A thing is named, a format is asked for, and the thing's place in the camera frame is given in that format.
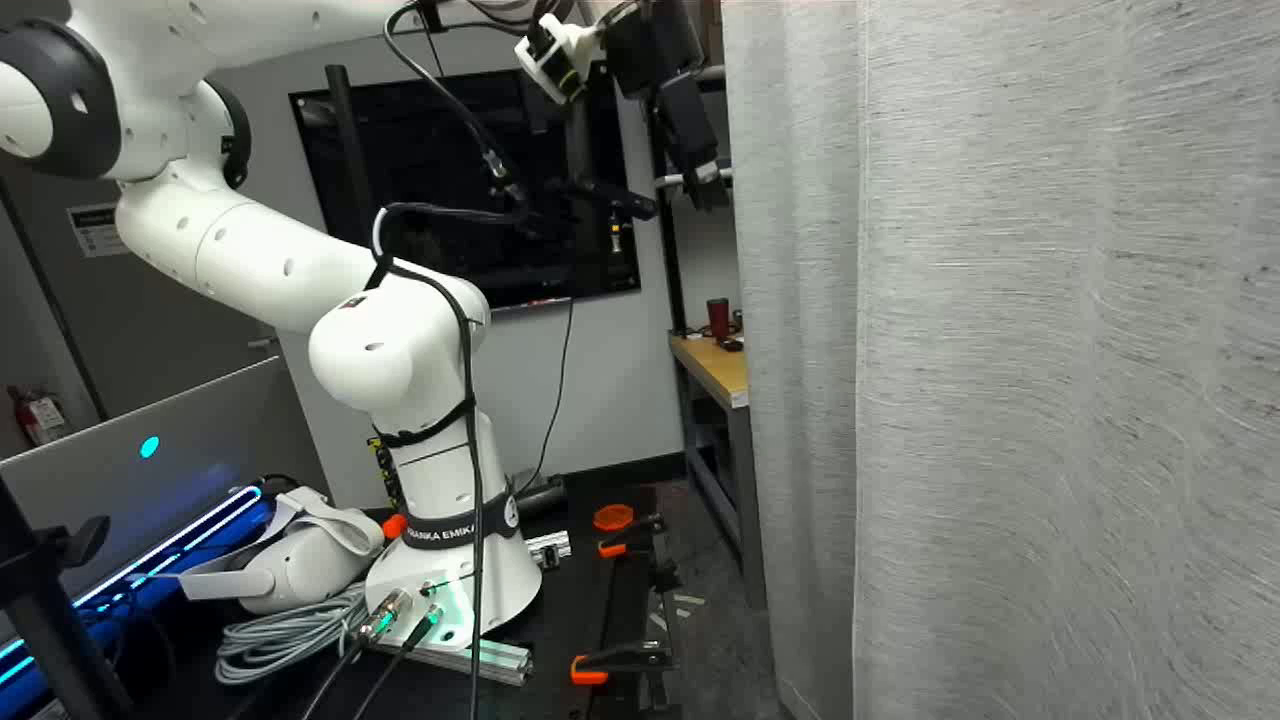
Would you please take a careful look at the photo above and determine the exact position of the wooden workbench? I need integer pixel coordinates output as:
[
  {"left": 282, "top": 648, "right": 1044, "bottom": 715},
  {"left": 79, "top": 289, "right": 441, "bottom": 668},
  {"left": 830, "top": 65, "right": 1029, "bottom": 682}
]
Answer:
[{"left": 668, "top": 334, "right": 758, "bottom": 573}]

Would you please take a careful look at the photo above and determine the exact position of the black wall monitor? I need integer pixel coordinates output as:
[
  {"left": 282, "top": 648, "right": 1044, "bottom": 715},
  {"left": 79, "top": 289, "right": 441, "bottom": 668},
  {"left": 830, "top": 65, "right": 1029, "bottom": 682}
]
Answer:
[{"left": 290, "top": 67, "right": 646, "bottom": 313}]

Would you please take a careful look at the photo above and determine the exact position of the grey door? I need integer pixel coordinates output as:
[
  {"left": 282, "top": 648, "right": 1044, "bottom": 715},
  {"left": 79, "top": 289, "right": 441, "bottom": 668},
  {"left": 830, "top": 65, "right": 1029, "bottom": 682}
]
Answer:
[{"left": 0, "top": 158, "right": 290, "bottom": 422}]

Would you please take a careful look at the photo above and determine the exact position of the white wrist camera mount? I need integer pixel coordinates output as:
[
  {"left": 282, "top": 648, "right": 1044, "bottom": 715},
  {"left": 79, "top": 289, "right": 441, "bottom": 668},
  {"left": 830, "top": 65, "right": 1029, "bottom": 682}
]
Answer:
[{"left": 514, "top": 7, "right": 614, "bottom": 108}]

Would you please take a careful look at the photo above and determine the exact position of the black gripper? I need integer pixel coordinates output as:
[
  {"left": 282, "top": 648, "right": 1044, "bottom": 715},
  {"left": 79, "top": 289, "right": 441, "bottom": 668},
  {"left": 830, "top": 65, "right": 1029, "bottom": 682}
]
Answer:
[{"left": 600, "top": 0, "right": 734, "bottom": 207}]

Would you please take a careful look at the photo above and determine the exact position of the white paper door sign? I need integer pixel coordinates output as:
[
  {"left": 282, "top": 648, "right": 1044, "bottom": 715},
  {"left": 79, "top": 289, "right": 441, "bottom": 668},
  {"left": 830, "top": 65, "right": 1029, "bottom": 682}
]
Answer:
[{"left": 65, "top": 201, "right": 134, "bottom": 260}]

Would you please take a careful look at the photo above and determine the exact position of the black tripod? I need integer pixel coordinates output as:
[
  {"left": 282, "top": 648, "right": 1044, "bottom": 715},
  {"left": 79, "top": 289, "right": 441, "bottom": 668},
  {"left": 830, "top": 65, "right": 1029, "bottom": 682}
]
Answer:
[{"left": 0, "top": 478, "right": 135, "bottom": 720}]

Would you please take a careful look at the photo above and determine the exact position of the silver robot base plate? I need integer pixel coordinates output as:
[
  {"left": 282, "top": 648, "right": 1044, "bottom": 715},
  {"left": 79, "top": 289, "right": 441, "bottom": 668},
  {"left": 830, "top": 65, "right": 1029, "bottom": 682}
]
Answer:
[{"left": 355, "top": 573, "right": 538, "bottom": 689}]

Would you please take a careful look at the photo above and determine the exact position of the thin black monitor cable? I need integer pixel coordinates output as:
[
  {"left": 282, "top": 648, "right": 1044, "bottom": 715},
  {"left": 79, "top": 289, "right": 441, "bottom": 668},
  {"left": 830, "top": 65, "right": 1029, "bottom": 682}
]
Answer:
[{"left": 526, "top": 296, "right": 581, "bottom": 496}]

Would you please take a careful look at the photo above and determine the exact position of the white VR headset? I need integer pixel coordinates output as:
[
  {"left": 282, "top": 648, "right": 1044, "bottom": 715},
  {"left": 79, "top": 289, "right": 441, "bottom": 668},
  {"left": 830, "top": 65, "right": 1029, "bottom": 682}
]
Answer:
[{"left": 178, "top": 484, "right": 390, "bottom": 615}]

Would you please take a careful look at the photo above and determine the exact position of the red wall device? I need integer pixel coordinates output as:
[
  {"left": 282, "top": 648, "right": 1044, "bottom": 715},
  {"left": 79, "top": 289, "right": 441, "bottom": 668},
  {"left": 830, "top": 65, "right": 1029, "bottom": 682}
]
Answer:
[{"left": 7, "top": 386, "right": 67, "bottom": 447}]

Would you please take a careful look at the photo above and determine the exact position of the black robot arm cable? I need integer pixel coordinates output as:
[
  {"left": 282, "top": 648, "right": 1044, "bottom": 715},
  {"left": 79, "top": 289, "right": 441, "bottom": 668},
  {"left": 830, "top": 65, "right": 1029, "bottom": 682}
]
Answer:
[{"left": 365, "top": 0, "right": 565, "bottom": 720}]

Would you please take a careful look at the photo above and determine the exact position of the small white bracket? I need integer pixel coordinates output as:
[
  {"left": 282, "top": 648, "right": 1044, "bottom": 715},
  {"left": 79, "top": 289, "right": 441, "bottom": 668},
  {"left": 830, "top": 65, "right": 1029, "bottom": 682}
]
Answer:
[{"left": 520, "top": 528, "right": 578, "bottom": 570}]

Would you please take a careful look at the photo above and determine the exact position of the red can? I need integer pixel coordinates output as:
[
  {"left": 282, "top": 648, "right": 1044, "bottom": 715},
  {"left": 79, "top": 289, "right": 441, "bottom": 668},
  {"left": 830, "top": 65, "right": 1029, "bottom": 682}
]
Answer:
[{"left": 705, "top": 293, "right": 740, "bottom": 343}]

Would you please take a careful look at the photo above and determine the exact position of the grey fabric curtain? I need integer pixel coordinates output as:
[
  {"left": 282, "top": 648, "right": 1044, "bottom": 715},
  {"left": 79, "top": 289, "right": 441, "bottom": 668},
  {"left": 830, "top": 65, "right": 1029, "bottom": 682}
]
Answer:
[{"left": 722, "top": 0, "right": 1280, "bottom": 720}]

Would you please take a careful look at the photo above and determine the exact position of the blue glowing device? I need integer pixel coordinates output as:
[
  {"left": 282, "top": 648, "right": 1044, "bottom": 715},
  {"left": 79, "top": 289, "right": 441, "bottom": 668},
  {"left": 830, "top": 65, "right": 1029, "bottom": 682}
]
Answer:
[{"left": 0, "top": 484, "right": 278, "bottom": 720}]

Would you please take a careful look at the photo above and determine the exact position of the orange black bar clamp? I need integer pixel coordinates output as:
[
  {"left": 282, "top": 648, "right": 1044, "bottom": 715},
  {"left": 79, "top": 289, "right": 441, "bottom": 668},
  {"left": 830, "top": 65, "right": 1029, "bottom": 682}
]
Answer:
[
  {"left": 568, "top": 638, "right": 671, "bottom": 693},
  {"left": 587, "top": 499, "right": 671, "bottom": 563}
]

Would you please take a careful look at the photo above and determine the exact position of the black vertical pole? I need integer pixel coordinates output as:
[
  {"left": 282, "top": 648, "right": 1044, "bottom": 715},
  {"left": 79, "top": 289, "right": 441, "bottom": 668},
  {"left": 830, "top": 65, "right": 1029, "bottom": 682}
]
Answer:
[{"left": 325, "top": 59, "right": 381, "bottom": 235}]

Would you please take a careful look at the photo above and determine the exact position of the grey coiled cable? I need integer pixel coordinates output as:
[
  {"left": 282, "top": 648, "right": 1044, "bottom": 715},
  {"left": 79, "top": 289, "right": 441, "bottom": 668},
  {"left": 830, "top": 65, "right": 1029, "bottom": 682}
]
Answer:
[{"left": 213, "top": 591, "right": 372, "bottom": 693}]

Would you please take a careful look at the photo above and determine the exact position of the grey laptop lid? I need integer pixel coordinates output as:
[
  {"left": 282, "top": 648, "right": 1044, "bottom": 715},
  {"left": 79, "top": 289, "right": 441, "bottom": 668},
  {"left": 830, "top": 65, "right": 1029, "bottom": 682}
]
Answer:
[{"left": 0, "top": 358, "right": 330, "bottom": 573}]

